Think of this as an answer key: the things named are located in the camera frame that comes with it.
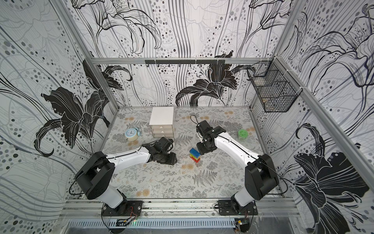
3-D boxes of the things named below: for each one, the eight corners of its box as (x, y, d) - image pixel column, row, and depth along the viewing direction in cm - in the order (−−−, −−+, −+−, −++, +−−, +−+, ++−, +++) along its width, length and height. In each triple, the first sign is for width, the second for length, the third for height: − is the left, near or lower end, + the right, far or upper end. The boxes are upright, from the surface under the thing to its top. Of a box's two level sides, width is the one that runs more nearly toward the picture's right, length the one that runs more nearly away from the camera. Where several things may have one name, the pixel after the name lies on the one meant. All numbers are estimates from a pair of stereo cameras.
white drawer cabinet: (153, 138, 103) (147, 125, 91) (156, 120, 113) (152, 107, 101) (174, 138, 103) (171, 125, 91) (175, 120, 113) (173, 106, 101)
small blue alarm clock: (125, 141, 101) (122, 137, 97) (128, 131, 106) (126, 127, 102) (138, 141, 101) (136, 137, 97) (141, 131, 106) (139, 127, 102)
